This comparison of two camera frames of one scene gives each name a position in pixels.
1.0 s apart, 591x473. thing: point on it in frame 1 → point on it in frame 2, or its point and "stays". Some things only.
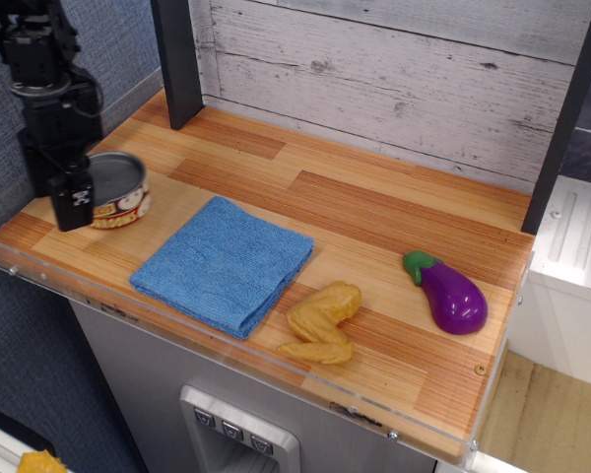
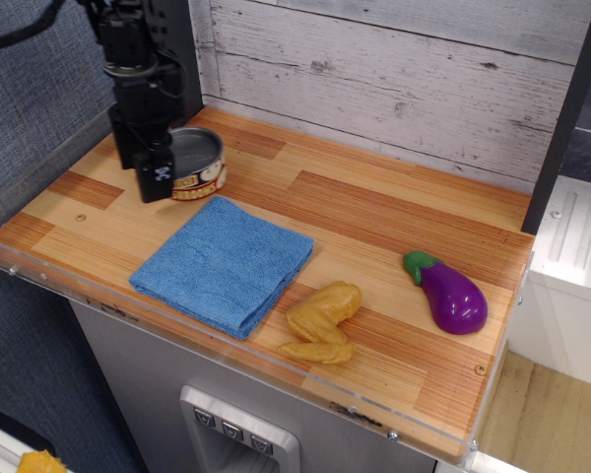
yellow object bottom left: x=40 y=461 stays
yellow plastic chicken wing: x=315 y=318 stays
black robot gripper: x=61 y=122 → x=147 y=105
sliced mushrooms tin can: x=121 y=194 → x=199 y=168
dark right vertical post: x=570 y=115 stays
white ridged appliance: x=563 y=320 stays
